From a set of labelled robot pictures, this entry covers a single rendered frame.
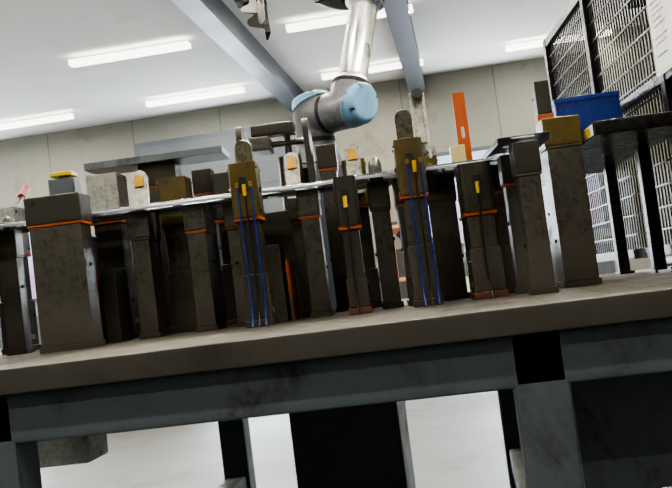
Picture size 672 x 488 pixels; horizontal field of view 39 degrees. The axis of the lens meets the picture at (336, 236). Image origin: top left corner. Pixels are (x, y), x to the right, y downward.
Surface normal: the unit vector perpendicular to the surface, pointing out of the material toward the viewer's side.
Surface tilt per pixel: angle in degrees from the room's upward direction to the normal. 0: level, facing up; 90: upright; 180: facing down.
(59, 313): 90
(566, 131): 90
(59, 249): 90
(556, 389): 90
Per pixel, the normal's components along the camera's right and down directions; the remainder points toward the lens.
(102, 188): -0.04, -0.05
